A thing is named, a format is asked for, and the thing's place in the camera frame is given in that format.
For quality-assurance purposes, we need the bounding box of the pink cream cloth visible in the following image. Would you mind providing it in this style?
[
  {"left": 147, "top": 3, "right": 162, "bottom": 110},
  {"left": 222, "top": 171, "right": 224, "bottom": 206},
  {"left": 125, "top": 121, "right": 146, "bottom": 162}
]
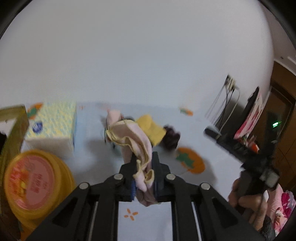
[{"left": 106, "top": 120, "right": 157, "bottom": 207}]

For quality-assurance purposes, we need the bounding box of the dark purple scrunchie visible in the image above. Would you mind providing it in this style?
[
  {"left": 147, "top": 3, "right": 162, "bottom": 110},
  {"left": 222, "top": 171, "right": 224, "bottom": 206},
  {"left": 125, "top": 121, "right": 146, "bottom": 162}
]
[{"left": 161, "top": 125, "right": 181, "bottom": 151}]

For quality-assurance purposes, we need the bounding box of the yellow cloth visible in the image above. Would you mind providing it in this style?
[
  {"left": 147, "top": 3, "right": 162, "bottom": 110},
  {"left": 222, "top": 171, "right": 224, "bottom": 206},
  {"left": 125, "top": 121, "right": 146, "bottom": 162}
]
[{"left": 135, "top": 114, "right": 166, "bottom": 146}]

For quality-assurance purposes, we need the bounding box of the black wristband red logo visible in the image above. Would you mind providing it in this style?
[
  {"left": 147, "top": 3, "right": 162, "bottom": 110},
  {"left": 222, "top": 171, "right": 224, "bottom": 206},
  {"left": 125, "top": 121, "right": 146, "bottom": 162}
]
[{"left": 120, "top": 116, "right": 135, "bottom": 121}]

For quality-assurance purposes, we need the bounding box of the small pink plush toy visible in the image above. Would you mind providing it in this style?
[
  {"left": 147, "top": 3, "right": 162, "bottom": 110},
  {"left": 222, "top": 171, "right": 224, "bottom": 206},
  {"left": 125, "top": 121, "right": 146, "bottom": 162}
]
[{"left": 106, "top": 109, "right": 123, "bottom": 128}]

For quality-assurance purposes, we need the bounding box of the person's right hand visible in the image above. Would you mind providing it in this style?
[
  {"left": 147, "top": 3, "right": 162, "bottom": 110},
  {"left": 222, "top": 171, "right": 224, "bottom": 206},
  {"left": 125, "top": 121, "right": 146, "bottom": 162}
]
[{"left": 228, "top": 179, "right": 267, "bottom": 231}]

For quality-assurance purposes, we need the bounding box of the orange plastic bag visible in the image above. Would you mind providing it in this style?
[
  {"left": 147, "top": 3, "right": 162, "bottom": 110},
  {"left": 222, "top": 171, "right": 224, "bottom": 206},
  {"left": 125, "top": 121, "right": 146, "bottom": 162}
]
[{"left": 239, "top": 134, "right": 260, "bottom": 154}]

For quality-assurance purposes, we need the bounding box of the pink patchwork cloth on monitor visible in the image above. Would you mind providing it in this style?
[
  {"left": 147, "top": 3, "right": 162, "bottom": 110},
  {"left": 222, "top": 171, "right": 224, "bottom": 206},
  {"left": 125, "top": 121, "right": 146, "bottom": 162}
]
[{"left": 234, "top": 87, "right": 264, "bottom": 140}]

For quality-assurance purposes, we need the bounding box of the brown wooden door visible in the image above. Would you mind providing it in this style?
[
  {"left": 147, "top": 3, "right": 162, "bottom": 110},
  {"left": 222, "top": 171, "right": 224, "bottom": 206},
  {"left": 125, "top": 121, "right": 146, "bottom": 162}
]
[{"left": 253, "top": 62, "right": 295, "bottom": 193}]

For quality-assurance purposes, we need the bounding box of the round yellow tin pink lid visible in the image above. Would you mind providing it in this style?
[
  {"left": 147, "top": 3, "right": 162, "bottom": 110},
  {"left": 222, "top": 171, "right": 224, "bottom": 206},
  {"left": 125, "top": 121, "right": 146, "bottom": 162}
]
[{"left": 1, "top": 150, "right": 76, "bottom": 240}]

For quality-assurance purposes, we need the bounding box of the yellow patterned tissue pack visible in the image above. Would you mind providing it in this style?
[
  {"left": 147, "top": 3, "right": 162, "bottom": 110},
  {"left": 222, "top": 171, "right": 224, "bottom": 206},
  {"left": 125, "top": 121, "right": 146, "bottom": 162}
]
[{"left": 25, "top": 101, "right": 77, "bottom": 158}]

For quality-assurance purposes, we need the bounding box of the gold rectangular tin tray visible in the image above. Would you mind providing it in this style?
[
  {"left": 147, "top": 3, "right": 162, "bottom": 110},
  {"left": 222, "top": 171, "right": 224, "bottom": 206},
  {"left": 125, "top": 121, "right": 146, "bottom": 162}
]
[{"left": 1, "top": 105, "right": 29, "bottom": 240}]

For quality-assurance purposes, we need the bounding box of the black power cable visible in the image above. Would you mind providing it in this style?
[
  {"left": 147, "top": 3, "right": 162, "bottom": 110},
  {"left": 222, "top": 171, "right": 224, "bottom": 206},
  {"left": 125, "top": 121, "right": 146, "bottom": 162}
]
[{"left": 214, "top": 89, "right": 232, "bottom": 127}]

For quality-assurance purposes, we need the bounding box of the white power cable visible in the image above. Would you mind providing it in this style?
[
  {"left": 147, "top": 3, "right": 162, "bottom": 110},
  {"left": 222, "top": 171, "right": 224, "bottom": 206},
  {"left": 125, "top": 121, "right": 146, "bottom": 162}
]
[{"left": 219, "top": 86, "right": 241, "bottom": 132}]

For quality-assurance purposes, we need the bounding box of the wall power socket with plugs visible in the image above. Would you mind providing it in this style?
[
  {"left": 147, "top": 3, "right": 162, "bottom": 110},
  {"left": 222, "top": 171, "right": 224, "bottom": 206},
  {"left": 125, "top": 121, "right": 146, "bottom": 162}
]
[{"left": 225, "top": 75, "right": 236, "bottom": 91}]

